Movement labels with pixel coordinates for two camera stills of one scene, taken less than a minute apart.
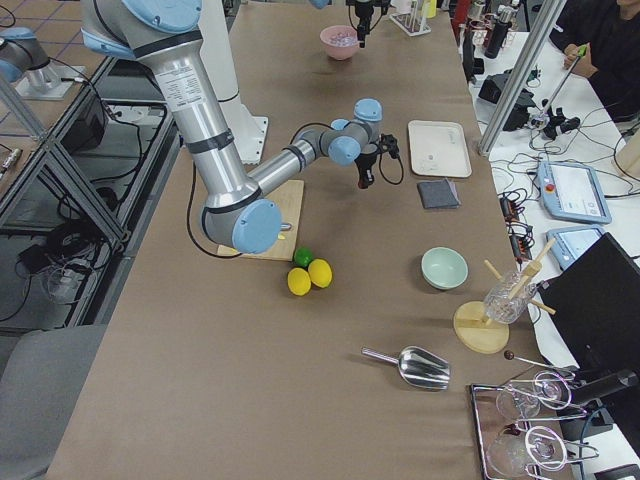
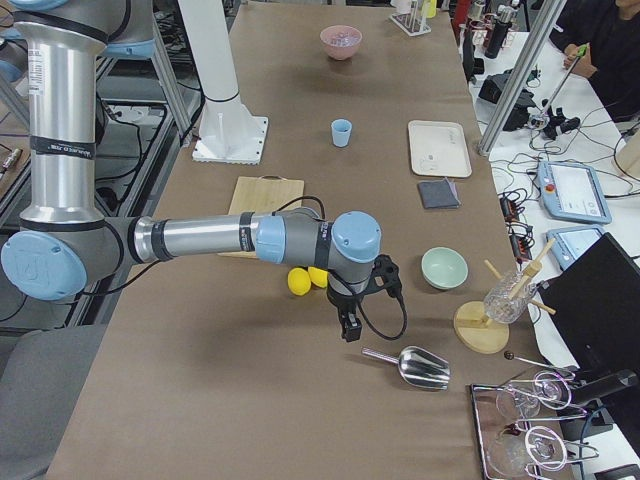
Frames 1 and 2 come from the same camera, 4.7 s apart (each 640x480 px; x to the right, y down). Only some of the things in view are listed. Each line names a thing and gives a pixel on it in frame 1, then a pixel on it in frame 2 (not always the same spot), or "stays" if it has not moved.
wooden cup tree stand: (479, 334) stays
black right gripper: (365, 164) → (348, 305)
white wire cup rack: (411, 23) stays
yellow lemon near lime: (320, 273) stays
